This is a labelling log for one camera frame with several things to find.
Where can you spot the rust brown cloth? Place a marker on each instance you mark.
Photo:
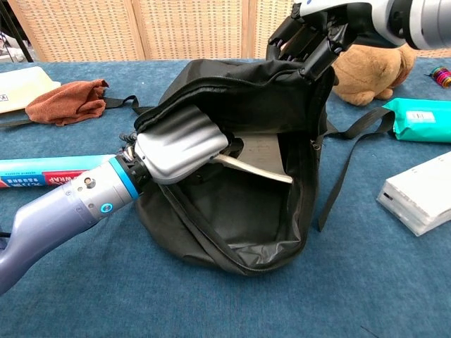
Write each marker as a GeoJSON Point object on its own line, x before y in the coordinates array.
{"type": "Point", "coordinates": [67, 104]}

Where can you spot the black tripod stand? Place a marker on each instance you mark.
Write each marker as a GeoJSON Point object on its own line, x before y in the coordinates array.
{"type": "Point", "coordinates": [14, 31]}

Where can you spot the woven wooden folding screen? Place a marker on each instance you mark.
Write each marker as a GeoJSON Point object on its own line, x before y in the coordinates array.
{"type": "Point", "coordinates": [176, 28]}

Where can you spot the teal wet wipes pack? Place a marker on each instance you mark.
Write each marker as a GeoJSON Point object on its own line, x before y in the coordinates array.
{"type": "Point", "coordinates": [423, 119]}

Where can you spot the blue table cover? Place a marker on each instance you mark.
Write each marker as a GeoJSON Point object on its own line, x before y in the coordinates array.
{"type": "Point", "coordinates": [141, 299]}

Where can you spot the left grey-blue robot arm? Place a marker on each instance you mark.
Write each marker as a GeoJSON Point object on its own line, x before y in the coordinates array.
{"type": "Point", "coordinates": [63, 211]}

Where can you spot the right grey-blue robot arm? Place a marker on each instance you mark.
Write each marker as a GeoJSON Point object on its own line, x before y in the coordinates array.
{"type": "Point", "coordinates": [430, 21]}

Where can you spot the white spiral notebook yellow label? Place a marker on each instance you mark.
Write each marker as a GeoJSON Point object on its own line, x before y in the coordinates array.
{"type": "Point", "coordinates": [260, 158]}

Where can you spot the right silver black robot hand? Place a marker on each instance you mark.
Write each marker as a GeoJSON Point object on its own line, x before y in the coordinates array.
{"type": "Point", "coordinates": [317, 38]}

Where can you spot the blue cling wrap box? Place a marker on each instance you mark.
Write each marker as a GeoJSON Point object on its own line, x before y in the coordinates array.
{"type": "Point", "coordinates": [46, 170]}

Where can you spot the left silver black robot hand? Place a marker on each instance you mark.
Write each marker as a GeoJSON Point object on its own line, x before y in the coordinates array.
{"type": "Point", "coordinates": [179, 144]}

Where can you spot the white clamshell food container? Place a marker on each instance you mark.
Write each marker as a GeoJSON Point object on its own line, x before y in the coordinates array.
{"type": "Point", "coordinates": [21, 88]}

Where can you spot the brown plush toy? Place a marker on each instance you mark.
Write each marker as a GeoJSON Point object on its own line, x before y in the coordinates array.
{"type": "Point", "coordinates": [370, 74]}

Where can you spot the black backpack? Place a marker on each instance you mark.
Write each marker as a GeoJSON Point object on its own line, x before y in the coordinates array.
{"type": "Point", "coordinates": [246, 218]}

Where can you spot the pastel tissue multipack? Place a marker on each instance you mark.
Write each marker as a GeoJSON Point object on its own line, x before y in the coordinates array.
{"type": "Point", "coordinates": [423, 197]}

